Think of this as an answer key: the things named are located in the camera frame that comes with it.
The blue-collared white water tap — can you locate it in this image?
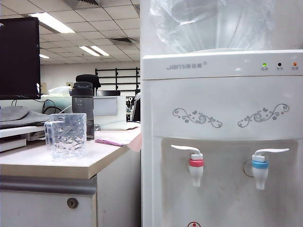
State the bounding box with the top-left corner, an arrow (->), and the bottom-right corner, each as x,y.
251,148 -> 290,191

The white desk partition panel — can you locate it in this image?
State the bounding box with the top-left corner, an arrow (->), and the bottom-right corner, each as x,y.
93,95 -> 127,131

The white water dispenser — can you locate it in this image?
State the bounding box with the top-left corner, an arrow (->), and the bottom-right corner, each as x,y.
140,49 -> 303,227

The red-collared white water tap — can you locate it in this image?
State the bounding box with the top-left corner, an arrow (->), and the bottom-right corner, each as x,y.
170,144 -> 205,188

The frosted glass desk partition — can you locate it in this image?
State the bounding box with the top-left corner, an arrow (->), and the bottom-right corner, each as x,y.
40,95 -> 73,119

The plastic-wrapped water jug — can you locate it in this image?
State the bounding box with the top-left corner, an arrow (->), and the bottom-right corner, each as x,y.
148,0 -> 279,54

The black hanging garment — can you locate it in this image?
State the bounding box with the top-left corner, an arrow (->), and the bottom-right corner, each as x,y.
132,91 -> 142,122

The black flat screen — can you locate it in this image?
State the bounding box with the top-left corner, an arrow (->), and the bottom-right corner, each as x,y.
96,89 -> 121,97

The pink paper sheet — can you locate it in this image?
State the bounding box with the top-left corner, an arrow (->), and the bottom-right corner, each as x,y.
94,138 -> 132,147

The black shelf rack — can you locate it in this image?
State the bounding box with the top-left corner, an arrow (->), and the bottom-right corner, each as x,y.
95,67 -> 141,91

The grey bottle with black lid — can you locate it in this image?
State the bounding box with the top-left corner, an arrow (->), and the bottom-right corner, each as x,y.
71,81 -> 95,141

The black office chair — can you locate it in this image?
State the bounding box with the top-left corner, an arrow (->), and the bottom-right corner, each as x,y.
75,74 -> 102,96

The ceiling air vent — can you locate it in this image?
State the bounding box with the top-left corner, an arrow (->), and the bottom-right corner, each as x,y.
63,0 -> 101,7
109,37 -> 141,46

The ceiling light strip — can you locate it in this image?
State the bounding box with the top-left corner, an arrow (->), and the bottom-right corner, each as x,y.
89,44 -> 110,57
79,45 -> 101,57

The round metal drawer lock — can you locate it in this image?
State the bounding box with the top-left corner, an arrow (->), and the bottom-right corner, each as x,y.
66,197 -> 79,210

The grey felt sleeve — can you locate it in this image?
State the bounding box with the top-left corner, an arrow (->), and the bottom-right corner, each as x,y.
0,105 -> 52,130

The wide ceiling light panel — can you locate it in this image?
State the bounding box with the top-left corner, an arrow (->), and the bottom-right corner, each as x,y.
27,11 -> 76,34

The white monitor riser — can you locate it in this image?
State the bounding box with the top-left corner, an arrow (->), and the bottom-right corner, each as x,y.
0,124 -> 52,152

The black computer monitor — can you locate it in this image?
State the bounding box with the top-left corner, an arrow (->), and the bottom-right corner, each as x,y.
0,17 -> 42,100

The white drawer cabinet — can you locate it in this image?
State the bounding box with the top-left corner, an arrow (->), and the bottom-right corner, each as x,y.
0,175 -> 98,227

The black desk cable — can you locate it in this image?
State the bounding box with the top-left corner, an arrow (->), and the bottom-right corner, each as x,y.
42,98 -> 71,120

